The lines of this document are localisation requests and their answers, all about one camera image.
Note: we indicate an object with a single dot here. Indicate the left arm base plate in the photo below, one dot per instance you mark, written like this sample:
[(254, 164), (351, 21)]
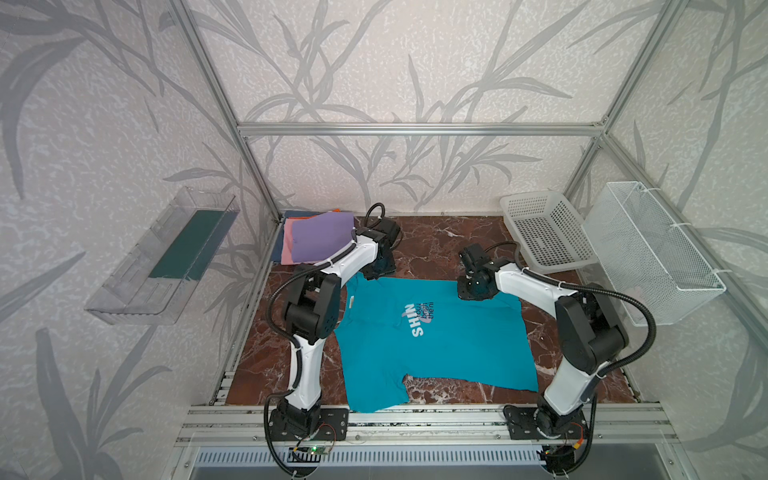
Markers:
[(323, 423)]

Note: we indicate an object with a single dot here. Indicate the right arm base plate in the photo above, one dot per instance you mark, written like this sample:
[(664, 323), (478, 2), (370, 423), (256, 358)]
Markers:
[(543, 423)]

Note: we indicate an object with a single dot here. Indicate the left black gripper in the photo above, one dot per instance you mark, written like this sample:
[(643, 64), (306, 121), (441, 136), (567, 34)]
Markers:
[(384, 264)]

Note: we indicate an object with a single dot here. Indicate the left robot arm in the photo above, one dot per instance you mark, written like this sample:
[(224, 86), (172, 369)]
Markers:
[(305, 310)]

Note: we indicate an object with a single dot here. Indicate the aluminium frame crossbar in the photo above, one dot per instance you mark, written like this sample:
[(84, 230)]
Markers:
[(253, 129)]

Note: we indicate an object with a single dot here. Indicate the teal printed t-shirt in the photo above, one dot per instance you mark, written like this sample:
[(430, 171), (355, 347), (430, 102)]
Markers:
[(395, 328)]

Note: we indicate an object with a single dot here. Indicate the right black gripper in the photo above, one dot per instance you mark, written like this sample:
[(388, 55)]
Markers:
[(472, 288)]

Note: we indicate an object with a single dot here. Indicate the clear plastic wall bin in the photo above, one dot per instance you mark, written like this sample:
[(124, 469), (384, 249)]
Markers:
[(155, 281)]

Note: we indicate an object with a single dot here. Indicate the folded purple t-shirt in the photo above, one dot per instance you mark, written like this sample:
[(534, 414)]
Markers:
[(319, 237)]

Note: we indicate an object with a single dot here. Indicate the folded dark blue t-shirt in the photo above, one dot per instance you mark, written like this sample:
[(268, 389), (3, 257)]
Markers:
[(277, 255)]

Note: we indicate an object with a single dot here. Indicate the white plastic laundry basket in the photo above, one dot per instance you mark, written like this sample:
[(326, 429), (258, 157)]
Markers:
[(549, 231)]

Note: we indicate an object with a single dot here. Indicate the folded pink t-shirt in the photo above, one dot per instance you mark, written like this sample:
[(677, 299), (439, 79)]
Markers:
[(285, 243)]

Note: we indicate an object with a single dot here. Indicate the green circuit board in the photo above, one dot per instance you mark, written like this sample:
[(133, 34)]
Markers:
[(301, 452)]

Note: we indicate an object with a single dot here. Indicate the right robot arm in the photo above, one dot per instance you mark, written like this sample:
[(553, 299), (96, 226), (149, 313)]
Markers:
[(589, 333)]

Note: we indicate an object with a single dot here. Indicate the white wire wall basket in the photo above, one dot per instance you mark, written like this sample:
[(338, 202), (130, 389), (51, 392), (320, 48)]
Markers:
[(647, 255)]

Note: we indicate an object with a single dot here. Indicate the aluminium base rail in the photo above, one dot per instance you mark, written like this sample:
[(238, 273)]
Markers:
[(482, 424)]

